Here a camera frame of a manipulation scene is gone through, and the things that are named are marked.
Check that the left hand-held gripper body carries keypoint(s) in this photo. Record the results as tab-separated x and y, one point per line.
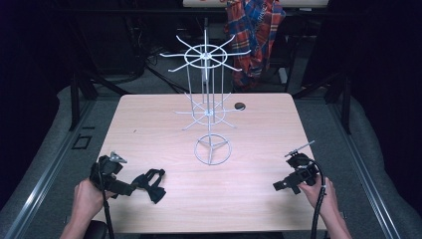
106	170

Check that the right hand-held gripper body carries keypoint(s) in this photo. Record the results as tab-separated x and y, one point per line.
302	167

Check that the person's right hand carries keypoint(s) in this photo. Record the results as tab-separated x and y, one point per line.
319	198

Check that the person's left hand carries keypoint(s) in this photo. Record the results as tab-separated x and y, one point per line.
87	198

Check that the dark cloth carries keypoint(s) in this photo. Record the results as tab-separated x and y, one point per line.
96	230

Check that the black metal stand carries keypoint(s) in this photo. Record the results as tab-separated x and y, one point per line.
75	99
346	103

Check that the dark round table grommet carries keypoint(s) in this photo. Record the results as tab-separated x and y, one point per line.
240	106

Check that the plaid red blue cloth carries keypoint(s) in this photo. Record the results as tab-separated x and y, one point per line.
254	36

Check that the aluminium floor rail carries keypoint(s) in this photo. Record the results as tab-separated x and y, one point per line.
49	172
365	172

